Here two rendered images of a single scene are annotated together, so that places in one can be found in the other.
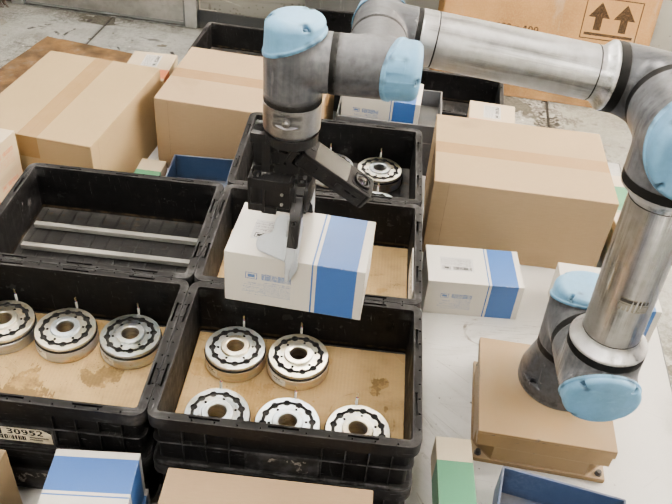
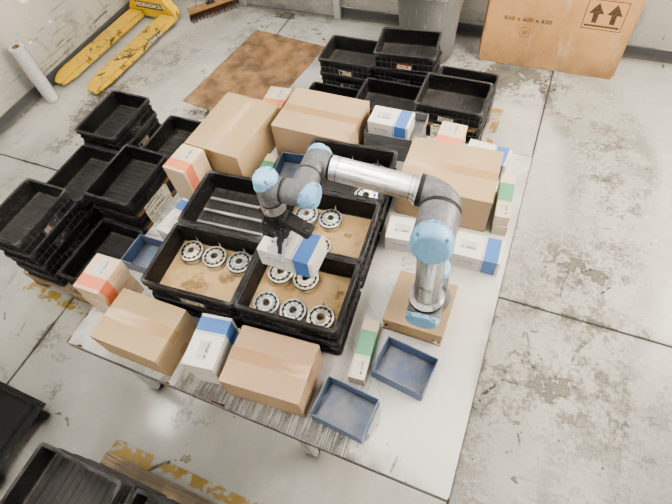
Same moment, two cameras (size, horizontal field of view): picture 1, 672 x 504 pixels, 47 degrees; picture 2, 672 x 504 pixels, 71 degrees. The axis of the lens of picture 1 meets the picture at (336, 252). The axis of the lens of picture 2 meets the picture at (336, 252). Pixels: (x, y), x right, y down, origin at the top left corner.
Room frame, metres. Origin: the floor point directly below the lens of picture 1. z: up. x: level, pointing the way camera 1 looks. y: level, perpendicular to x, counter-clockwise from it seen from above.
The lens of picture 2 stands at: (0.09, -0.46, 2.42)
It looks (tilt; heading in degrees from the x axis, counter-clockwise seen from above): 56 degrees down; 24
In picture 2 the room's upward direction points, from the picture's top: 9 degrees counter-clockwise
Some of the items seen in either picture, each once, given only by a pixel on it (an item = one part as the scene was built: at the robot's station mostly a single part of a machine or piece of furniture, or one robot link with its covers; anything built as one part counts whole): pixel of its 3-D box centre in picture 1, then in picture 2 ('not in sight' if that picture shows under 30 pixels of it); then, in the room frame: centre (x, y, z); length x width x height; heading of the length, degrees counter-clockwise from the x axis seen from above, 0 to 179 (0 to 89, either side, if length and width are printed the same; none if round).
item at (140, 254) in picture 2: not in sight; (151, 256); (0.92, 0.80, 0.74); 0.20 x 0.15 x 0.07; 85
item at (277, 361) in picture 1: (298, 356); (305, 278); (0.91, 0.05, 0.86); 0.10 x 0.10 x 0.01
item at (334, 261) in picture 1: (301, 259); (292, 250); (0.88, 0.05, 1.10); 0.20 x 0.12 x 0.09; 84
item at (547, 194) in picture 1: (512, 191); (448, 183); (1.56, -0.41, 0.80); 0.40 x 0.30 x 0.20; 87
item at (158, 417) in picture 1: (295, 361); (297, 285); (0.84, 0.05, 0.92); 0.40 x 0.30 x 0.02; 89
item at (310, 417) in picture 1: (287, 423); (293, 310); (0.77, 0.05, 0.86); 0.10 x 0.10 x 0.01
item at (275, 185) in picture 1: (284, 167); (276, 220); (0.88, 0.08, 1.25); 0.09 x 0.08 x 0.12; 84
